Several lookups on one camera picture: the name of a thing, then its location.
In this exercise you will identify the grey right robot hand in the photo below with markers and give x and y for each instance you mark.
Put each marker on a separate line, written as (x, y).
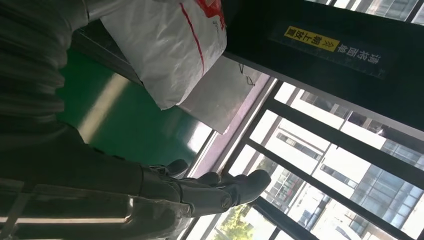
(82, 185)

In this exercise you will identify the green conveyor belt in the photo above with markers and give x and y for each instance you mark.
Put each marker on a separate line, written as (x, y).
(132, 132)

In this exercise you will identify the black inbound scanner machine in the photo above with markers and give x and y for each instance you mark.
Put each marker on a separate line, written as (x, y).
(298, 73)

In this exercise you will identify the black yellow label sticker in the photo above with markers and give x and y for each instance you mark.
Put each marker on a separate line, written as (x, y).
(311, 39)

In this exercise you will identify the aluminium conveyor side rail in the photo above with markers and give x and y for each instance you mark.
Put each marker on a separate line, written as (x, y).
(202, 152)

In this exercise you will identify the black window frame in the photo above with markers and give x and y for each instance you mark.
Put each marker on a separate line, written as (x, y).
(331, 132)

